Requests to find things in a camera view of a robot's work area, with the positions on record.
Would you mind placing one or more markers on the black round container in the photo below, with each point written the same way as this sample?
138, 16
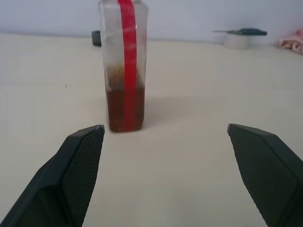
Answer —
95, 37

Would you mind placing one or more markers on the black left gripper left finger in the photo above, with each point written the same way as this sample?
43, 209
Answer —
71, 170

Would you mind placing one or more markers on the pink cloth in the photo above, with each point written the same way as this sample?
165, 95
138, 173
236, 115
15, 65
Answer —
296, 42

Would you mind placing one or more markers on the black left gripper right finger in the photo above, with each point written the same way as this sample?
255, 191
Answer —
270, 170

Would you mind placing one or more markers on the clear bottle with red tape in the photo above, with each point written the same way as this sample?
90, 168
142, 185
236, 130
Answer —
118, 106

